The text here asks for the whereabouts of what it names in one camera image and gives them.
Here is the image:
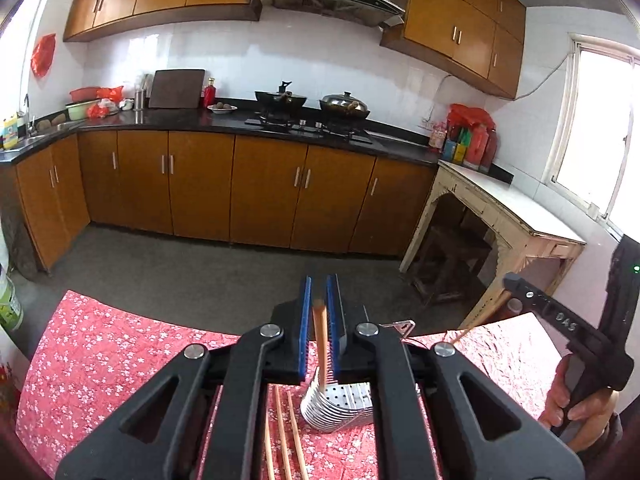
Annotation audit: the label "bamboo chopstick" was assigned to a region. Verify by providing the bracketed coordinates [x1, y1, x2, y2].
[264, 411, 276, 480]
[274, 385, 293, 480]
[449, 290, 511, 344]
[312, 299, 329, 392]
[286, 391, 309, 480]

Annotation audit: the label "person right hand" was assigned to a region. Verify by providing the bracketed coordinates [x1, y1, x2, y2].
[538, 354, 620, 453]

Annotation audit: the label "red floral tablecloth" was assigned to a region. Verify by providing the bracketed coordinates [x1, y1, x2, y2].
[15, 290, 560, 476]

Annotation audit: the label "cream wooden side table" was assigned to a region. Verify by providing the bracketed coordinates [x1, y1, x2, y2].
[399, 162, 586, 328]

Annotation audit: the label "right window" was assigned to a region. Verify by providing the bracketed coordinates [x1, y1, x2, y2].
[546, 36, 639, 240]

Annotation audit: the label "window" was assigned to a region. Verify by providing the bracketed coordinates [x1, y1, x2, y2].
[546, 36, 639, 240]
[1, 0, 47, 122]

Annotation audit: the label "red oil bottles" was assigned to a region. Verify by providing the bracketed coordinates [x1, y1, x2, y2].
[463, 124, 498, 174]

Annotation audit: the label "red bag on side table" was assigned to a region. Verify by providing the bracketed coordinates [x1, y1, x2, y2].
[447, 103, 496, 129]

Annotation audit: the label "lower wooden cabinets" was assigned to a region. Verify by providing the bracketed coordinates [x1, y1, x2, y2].
[1, 130, 435, 275]

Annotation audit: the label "wooden cabinets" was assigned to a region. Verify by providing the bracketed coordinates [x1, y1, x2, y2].
[63, 0, 526, 100]
[1, 130, 435, 275]

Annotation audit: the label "gas stove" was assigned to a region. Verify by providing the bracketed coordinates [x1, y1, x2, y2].
[244, 116, 373, 144]

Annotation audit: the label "green bowl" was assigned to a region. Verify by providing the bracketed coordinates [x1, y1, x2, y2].
[66, 100, 99, 122]

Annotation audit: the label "yellow dish soap bottle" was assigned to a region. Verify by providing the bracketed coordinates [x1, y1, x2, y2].
[1, 116, 18, 151]

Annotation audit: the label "red bottle on counter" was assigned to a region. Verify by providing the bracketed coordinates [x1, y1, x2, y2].
[203, 77, 216, 108]

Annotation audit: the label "dark cutting board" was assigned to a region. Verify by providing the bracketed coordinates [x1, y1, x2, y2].
[149, 70, 205, 110]

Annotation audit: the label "red basin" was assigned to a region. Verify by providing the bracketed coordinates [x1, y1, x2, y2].
[70, 87, 100, 103]

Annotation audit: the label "lidded wok right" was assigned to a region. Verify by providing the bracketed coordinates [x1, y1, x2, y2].
[319, 91, 370, 120]

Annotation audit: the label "black wok left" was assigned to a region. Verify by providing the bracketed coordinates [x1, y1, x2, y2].
[255, 81, 307, 117]

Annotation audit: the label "upper wooden cabinets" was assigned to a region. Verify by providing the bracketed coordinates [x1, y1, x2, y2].
[63, 0, 526, 100]

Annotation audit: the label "left window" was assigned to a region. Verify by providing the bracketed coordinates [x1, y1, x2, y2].
[1, 0, 47, 122]

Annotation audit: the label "wire utensil holder basket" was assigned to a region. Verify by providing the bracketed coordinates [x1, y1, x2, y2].
[299, 317, 419, 435]

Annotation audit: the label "red plastic bag wall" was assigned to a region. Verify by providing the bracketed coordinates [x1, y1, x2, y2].
[30, 34, 56, 79]

